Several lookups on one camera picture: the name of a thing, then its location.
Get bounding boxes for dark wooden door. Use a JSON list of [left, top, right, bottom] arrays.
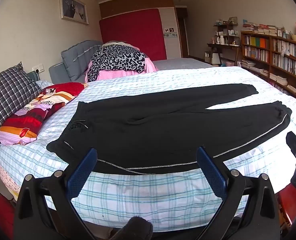
[[175, 6, 188, 58]]

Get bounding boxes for red floral pillow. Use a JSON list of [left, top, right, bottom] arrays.
[[0, 82, 88, 146]]

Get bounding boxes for wooden desk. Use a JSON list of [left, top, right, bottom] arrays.
[[207, 43, 241, 67]]

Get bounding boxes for green striped cushion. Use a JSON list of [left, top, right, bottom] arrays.
[[26, 70, 41, 81]]

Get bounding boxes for wooden bookshelf with books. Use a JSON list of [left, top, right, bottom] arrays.
[[241, 29, 296, 103]]

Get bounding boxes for pink blanket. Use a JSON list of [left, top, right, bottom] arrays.
[[85, 55, 158, 83]]

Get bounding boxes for dark fuzzy cloth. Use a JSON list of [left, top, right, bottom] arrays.
[[110, 216, 153, 240]]

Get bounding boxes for framed wall photo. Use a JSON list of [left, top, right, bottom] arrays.
[[60, 0, 90, 25]]

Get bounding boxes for leopard print blanket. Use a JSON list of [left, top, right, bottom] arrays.
[[87, 44, 146, 82]]

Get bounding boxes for wooden wardrobe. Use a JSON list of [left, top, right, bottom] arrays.
[[99, 0, 182, 60]]

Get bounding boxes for light blue pillow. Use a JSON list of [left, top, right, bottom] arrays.
[[35, 80, 54, 91]]

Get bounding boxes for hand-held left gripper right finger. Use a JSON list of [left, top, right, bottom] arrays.
[[196, 145, 281, 240]]

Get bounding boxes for stack of books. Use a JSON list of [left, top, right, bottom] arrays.
[[243, 19, 279, 36]]

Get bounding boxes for black white plaid pillow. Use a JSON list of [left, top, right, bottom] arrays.
[[0, 61, 42, 128]]

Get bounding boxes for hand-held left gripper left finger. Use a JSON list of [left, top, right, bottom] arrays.
[[13, 148, 106, 240]]

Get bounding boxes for red stool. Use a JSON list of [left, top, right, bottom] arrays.
[[0, 197, 16, 232], [277, 184, 296, 230]]

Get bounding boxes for grey bed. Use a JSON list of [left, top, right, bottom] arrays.
[[150, 58, 213, 71]]

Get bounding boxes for grey padded headboard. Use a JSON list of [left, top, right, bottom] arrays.
[[49, 40, 103, 84]]

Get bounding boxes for small wooden desk shelf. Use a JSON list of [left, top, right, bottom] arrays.
[[213, 17, 239, 46]]

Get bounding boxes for bed with plaid sheet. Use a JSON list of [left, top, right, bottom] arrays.
[[0, 66, 296, 233]]

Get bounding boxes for black pants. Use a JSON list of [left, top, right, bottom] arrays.
[[46, 83, 292, 175]]

